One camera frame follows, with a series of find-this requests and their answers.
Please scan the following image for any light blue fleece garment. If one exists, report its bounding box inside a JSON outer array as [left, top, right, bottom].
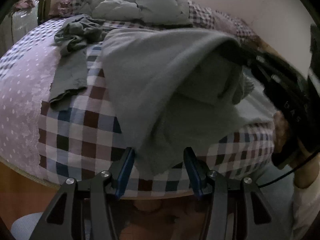
[[101, 28, 275, 178]]

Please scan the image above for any white long sleeve forearm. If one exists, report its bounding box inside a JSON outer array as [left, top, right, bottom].
[[291, 155, 319, 239]]

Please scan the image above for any person's right hand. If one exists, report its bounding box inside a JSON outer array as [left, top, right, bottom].
[[273, 111, 288, 152]]

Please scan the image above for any plaid checkered bed sheet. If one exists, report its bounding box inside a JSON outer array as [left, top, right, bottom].
[[1, 0, 274, 199]]

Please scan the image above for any pale green puffer jacket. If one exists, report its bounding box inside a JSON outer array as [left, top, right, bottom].
[[87, 0, 190, 25]]

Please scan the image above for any dark grey crumpled garment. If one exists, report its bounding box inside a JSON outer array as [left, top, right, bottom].
[[49, 14, 111, 111]]

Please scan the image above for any black cable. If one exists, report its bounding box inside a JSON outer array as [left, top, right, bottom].
[[258, 152, 318, 188]]

